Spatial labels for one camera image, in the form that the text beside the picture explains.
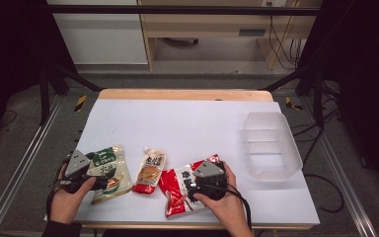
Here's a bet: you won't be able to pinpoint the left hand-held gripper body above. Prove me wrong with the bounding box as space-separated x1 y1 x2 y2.
58 150 97 195

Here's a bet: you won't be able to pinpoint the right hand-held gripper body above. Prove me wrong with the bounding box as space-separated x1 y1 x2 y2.
191 160 229 201

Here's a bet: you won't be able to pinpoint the red and white seasoning packet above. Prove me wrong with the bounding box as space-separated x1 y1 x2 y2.
157 153 226 219

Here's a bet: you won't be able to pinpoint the green and beige food packet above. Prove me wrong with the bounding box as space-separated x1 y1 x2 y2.
86 144 133 205

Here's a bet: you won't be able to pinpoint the clear plastic container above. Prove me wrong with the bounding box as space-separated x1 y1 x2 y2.
242 111 304 183

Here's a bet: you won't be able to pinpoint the person's right hand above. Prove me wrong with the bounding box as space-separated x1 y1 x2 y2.
192 161 251 229

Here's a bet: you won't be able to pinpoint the person's left hand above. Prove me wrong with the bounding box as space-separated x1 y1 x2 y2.
49 162 97 225

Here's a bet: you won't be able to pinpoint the white paper sheet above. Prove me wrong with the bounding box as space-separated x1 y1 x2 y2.
43 99 321 226

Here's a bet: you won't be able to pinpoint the yellow black tape strip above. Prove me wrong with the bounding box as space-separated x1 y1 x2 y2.
284 96 304 112
74 95 88 113

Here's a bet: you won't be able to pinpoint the wooden table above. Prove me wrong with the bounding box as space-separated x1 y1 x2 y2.
82 88 314 231

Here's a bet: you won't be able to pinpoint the white cabinet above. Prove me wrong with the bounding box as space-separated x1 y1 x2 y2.
45 0 149 65

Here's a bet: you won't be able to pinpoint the black curtain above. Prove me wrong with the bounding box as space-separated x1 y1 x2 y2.
297 0 379 201
0 0 78 156

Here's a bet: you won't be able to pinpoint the light wooden desk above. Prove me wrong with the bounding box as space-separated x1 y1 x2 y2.
137 0 324 71

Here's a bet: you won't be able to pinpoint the left hand-held gripper cable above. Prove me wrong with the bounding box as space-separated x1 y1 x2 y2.
44 157 69 222

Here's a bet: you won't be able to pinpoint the hand-held gripper cable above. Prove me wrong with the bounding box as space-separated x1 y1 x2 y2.
206 182 253 231
44 157 69 222

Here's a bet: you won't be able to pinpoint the right hand-held gripper cable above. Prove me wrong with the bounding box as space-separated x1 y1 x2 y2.
206 182 253 231

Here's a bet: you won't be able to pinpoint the thin black floor cable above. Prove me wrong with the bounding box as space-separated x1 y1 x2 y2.
0 110 18 129

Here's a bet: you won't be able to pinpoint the black floor cables by stand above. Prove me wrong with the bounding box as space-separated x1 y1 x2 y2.
291 108 341 166

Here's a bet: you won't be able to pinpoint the black looped floor cable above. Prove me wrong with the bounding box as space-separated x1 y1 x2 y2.
304 173 345 213

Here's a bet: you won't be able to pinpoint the black hanging cables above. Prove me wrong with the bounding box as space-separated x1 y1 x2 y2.
267 1 303 70

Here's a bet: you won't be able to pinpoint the black horizontal frame bar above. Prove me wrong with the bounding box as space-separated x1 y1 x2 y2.
45 4 322 17

